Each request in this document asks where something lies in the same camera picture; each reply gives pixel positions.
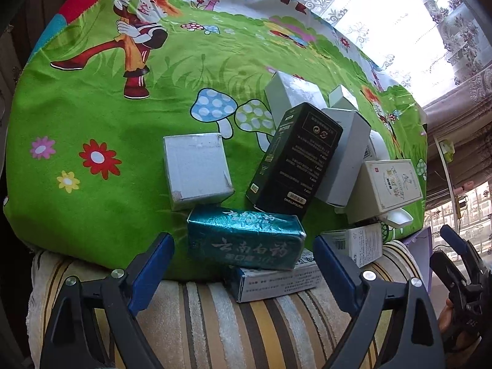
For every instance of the person's right hand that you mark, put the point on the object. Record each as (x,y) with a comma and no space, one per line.
(446,317)

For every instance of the green cartoon printed blanket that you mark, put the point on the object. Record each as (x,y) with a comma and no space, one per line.
(115,161)

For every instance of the white and blue medicine box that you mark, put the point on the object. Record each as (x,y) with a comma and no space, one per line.
(273,281)

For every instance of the small white cube box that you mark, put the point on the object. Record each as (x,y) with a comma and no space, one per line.
(344,98)

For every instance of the white plastic scoop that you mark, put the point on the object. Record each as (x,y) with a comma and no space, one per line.
(398,218)

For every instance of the purple box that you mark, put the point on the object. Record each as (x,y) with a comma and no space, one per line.
(421,253)

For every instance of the black box with white text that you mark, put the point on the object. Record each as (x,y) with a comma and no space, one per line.
(296,161)

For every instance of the large white box pink print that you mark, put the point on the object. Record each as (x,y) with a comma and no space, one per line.
(288,92)

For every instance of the striped sofa cushion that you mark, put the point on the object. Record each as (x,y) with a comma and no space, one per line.
(215,330)

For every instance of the white and gold box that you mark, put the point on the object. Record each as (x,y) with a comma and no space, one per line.
(392,184)

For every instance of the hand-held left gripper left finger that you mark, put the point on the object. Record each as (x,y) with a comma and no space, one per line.
(152,273)

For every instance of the white box with barcode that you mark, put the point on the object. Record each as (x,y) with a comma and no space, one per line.
(357,243)

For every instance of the teal foil toothpaste box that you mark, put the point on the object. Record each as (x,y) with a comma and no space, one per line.
(246,242)

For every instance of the tall grey white box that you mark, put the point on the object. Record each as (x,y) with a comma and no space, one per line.
(346,157)

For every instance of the grey white square box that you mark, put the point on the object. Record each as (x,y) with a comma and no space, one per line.
(196,169)

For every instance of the white metal rail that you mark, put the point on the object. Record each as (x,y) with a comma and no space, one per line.
(449,184)

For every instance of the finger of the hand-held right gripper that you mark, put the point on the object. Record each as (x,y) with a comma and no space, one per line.
(446,273)
(455,238)

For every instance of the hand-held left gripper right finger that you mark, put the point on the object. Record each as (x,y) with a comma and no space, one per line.
(334,276)

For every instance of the white lace curtain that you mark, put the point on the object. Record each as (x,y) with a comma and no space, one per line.
(384,27)

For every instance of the brown patterned curtain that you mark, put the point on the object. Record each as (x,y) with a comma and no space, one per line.
(461,115)

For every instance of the yellow green packet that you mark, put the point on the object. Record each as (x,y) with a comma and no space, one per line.
(446,149)

